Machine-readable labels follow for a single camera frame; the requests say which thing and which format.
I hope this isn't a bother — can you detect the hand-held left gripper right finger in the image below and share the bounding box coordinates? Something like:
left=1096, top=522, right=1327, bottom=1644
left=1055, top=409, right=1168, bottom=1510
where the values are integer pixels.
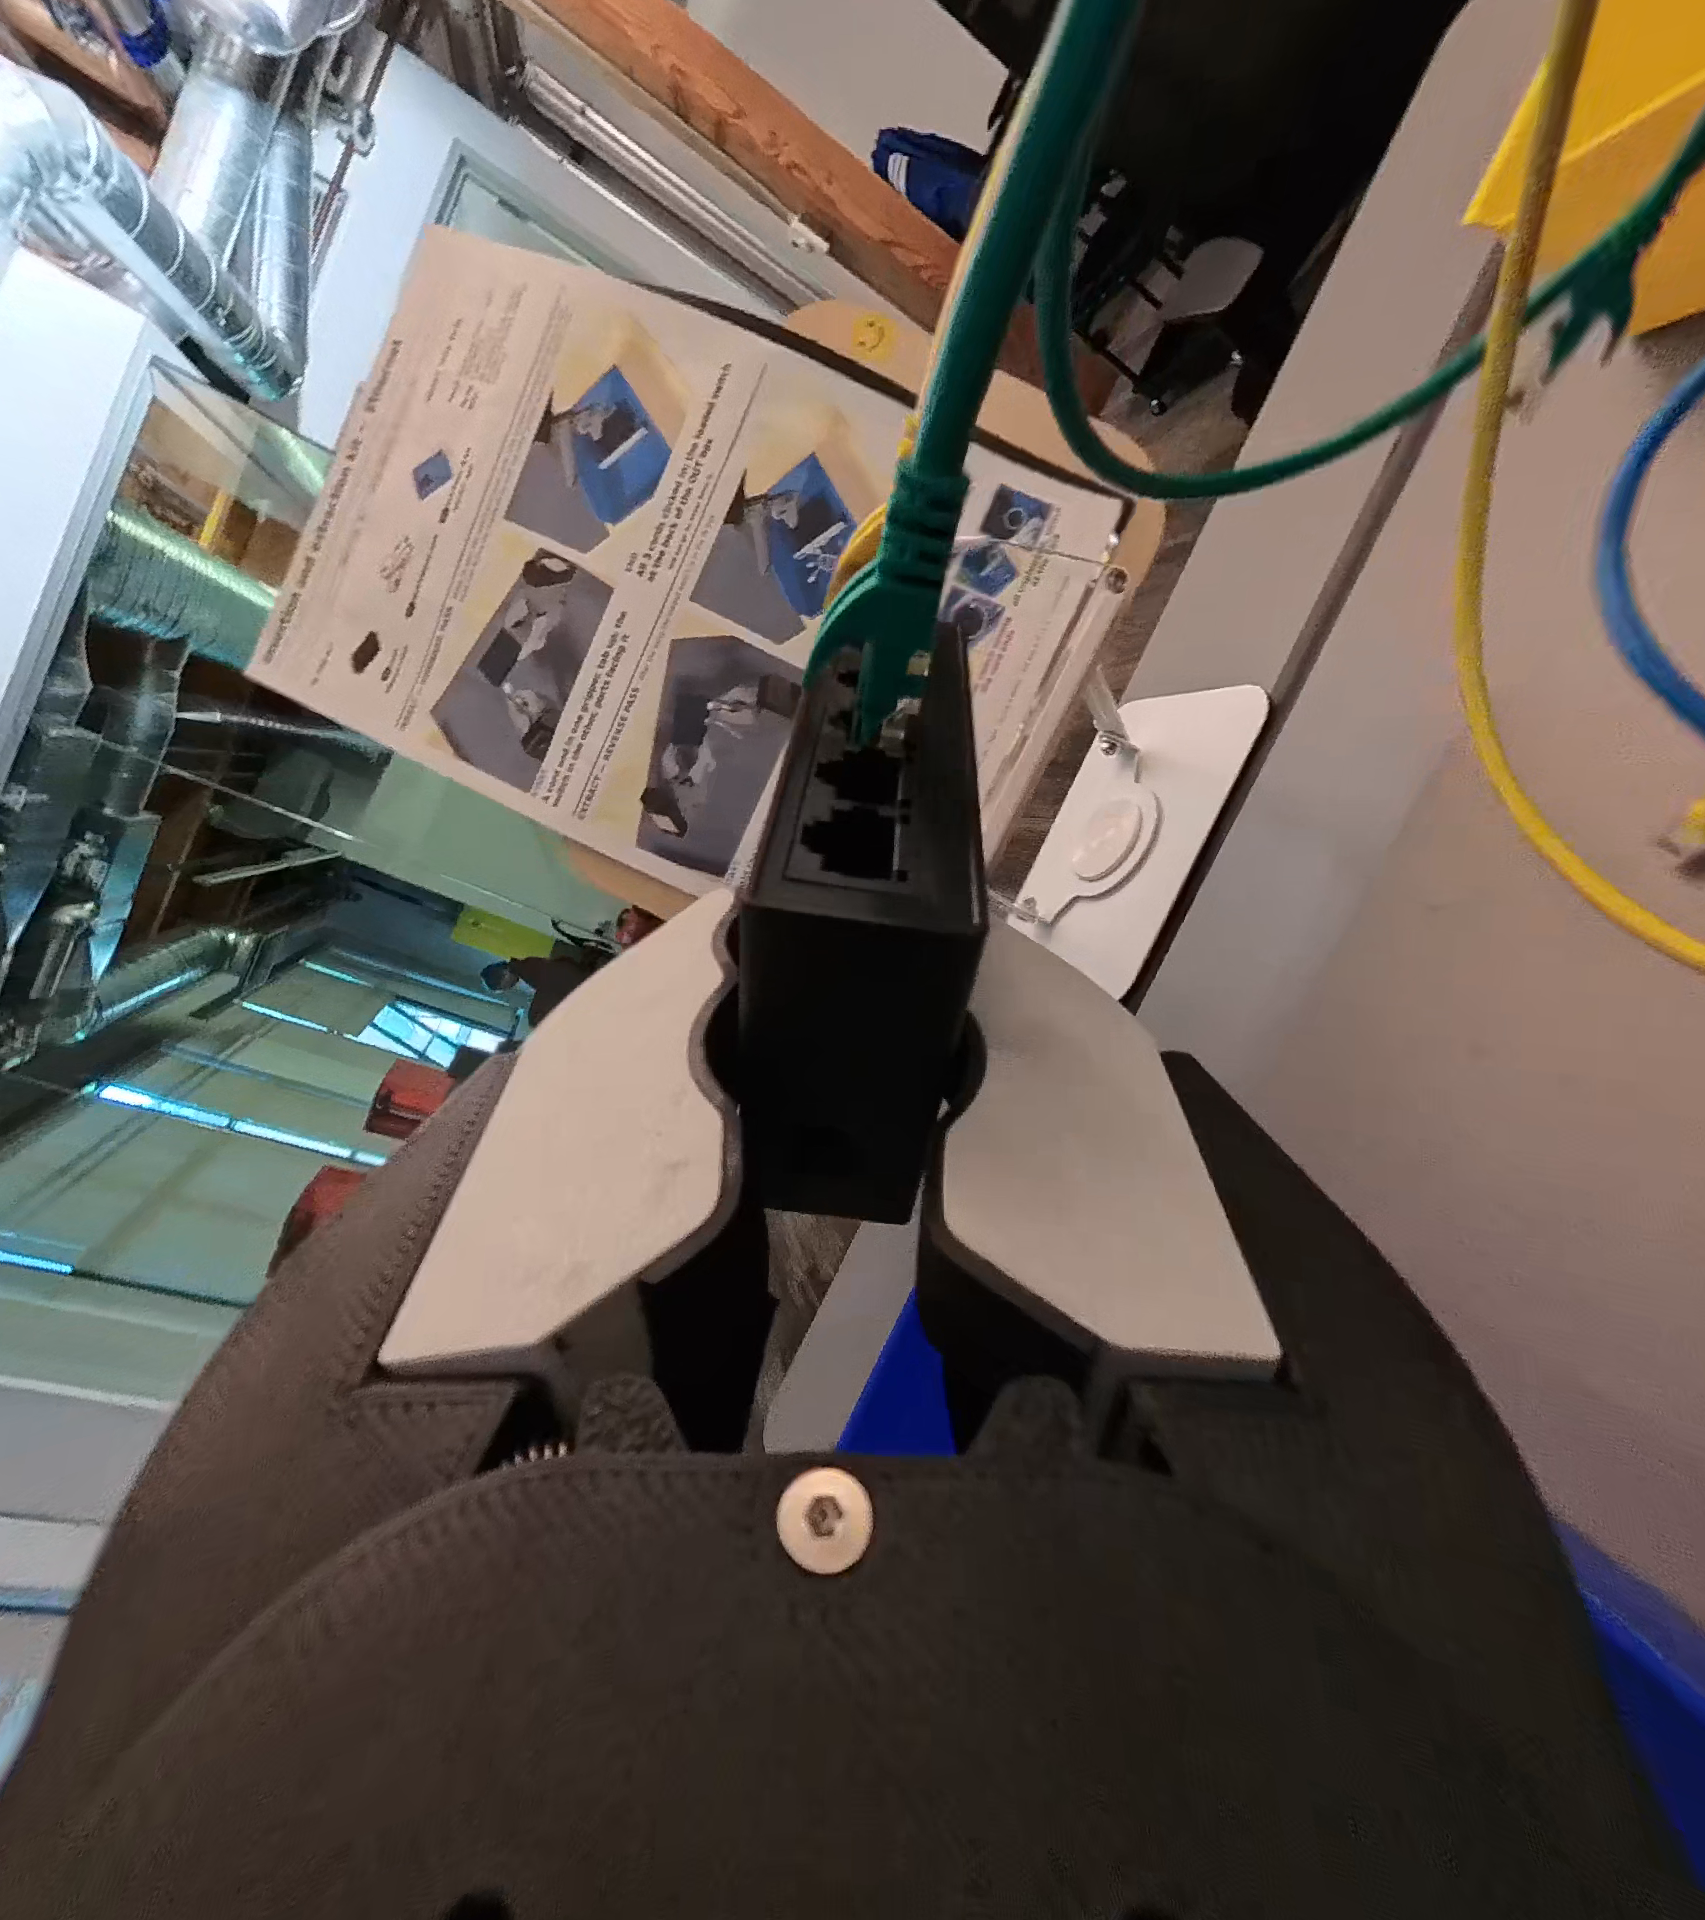
left=916, top=955, right=1288, bottom=1381

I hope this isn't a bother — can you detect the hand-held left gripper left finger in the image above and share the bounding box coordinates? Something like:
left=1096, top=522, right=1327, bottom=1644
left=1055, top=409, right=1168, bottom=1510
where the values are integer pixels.
left=372, top=884, right=748, bottom=1379

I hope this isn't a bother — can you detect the black ethernet switch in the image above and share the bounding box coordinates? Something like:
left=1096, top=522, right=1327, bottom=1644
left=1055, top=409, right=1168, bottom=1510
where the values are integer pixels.
left=733, top=614, right=993, bottom=1223

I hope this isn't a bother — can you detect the green ethernet cable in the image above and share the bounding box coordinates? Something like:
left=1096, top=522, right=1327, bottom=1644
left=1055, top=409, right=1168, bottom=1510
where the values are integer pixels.
left=801, top=0, right=1705, bottom=750

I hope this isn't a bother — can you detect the blue ethernet cable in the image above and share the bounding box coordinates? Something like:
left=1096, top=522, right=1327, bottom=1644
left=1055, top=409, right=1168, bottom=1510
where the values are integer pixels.
left=1590, top=273, right=1705, bottom=829

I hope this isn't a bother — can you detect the yellow plastic bin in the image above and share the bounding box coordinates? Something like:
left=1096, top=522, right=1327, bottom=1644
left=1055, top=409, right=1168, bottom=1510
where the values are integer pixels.
left=1461, top=0, right=1705, bottom=342

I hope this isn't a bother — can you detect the red machine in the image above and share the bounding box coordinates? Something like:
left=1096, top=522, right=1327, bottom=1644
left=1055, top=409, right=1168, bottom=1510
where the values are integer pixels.
left=361, top=1057, right=464, bottom=1145

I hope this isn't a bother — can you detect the white stand base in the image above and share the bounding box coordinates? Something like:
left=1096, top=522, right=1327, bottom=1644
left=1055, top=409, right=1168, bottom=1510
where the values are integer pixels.
left=1007, top=681, right=1275, bottom=1002

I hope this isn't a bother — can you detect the printed instruction sheet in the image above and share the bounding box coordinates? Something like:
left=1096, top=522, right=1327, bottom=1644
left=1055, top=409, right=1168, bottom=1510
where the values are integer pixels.
left=247, top=222, right=1143, bottom=884

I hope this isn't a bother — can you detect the wooden backing board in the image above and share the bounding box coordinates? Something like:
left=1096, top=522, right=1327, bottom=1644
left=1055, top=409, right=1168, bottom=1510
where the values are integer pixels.
left=774, top=287, right=1173, bottom=601

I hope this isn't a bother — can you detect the blue striped bag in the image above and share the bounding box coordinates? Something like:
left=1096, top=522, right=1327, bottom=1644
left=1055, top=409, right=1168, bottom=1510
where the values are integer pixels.
left=870, top=123, right=993, bottom=245

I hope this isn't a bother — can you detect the silver ventilation duct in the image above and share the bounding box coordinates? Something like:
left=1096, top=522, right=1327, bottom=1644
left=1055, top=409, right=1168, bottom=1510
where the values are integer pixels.
left=0, top=0, right=397, bottom=403

